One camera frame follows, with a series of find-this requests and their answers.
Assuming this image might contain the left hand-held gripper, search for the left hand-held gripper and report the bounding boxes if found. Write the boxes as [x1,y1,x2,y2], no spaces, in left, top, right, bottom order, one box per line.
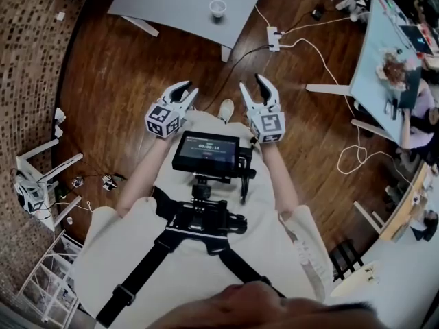
[144,80,200,139]

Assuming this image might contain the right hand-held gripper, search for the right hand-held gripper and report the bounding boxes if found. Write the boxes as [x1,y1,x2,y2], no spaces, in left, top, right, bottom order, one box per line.
[238,73,287,145]

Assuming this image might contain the person's left forearm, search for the person's left forearm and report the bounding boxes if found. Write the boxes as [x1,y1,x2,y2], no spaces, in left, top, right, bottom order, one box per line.
[116,136,173,219]

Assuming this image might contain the person's right forearm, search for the person's right forearm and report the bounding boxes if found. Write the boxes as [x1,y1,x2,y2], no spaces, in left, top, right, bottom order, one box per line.
[259,141,300,216]

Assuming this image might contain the beige trousers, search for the beige trousers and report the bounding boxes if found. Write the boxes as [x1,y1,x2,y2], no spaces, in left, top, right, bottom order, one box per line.
[171,110,255,141]

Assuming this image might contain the person's right white shoe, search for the person's right white shoe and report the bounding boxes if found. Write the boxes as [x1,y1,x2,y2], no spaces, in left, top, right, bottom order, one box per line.
[217,98,235,123]

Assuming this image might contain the white power strip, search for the white power strip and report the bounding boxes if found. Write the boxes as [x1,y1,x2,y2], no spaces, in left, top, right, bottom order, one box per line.
[266,25,281,53]

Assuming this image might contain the black chest monitor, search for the black chest monitor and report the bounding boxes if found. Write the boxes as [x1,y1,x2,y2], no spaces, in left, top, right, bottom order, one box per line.
[171,130,241,180]

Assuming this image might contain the grey table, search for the grey table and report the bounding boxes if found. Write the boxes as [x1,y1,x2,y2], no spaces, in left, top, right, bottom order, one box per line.
[107,0,271,63]

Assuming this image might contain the light blue table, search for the light blue table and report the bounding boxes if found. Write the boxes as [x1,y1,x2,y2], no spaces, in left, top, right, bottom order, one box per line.
[305,0,423,147]

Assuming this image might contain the crumpled white paper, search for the crumpled white paper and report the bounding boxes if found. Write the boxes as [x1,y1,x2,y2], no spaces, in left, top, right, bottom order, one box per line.
[54,107,67,139]

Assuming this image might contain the open laptop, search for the open laptop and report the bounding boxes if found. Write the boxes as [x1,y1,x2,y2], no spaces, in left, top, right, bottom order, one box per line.
[399,23,436,56]

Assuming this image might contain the beige shirt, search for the beige shirt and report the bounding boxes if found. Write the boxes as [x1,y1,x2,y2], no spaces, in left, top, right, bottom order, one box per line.
[73,138,335,324]

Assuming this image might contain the wooden desk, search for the wooden desk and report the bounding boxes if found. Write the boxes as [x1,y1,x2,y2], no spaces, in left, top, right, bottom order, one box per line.
[379,162,430,243]

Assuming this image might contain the spare white gripper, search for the spare white gripper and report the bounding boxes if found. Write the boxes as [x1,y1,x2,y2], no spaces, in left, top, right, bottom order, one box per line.
[12,179,46,216]

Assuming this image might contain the black stool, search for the black stool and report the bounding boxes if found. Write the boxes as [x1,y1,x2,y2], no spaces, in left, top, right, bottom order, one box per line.
[328,239,365,281]

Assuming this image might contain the round white table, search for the round white table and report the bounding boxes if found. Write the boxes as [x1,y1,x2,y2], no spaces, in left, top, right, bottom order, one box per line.
[330,260,382,298]

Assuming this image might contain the person's own face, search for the person's own face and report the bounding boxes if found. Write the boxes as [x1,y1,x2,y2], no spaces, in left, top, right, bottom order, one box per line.
[147,282,344,329]

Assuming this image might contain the thin white cable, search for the thin white cable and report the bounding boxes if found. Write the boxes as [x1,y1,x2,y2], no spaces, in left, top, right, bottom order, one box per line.
[281,15,355,36]

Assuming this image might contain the long white cable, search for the long white cable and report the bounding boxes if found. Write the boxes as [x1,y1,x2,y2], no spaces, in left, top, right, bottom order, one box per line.
[279,37,416,188]

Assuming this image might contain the black chest camera rig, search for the black chest camera rig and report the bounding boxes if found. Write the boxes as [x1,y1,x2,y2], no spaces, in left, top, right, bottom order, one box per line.
[152,142,258,257]

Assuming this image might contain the white stool frame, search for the white stool frame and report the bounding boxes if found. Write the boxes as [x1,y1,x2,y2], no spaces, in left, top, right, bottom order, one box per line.
[14,138,84,232]

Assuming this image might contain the black harness straps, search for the black harness straps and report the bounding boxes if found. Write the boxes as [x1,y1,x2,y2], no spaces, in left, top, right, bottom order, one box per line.
[95,186,286,329]

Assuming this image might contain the white wire rack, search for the white wire rack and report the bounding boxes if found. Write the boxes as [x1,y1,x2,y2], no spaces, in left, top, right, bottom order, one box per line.
[14,229,84,324]

